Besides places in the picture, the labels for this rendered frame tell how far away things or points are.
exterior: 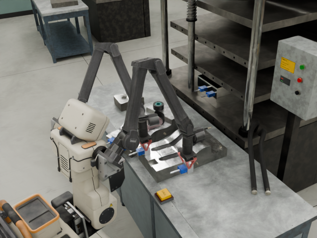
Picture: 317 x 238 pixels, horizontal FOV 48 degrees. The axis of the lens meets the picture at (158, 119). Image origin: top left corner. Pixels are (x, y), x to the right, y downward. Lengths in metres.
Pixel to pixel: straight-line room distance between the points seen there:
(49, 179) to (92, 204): 1.62
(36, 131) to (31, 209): 2.39
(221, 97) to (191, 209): 1.13
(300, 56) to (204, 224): 1.06
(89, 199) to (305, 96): 1.33
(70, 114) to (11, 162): 2.20
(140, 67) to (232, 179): 0.91
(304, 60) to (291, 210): 0.81
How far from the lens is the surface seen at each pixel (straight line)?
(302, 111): 2.24
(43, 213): 1.91
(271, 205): 2.04
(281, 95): 2.32
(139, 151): 2.14
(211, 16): 3.31
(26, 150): 4.01
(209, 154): 2.21
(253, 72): 2.28
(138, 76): 1.65
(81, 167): 1.73
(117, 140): 1.69
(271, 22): 2.33
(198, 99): 2.94
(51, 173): 3.61
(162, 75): 1.70
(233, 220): 1.93
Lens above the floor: 2.23
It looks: 32 degrees down
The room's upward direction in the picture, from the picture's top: 3 degrees counter-clockwise
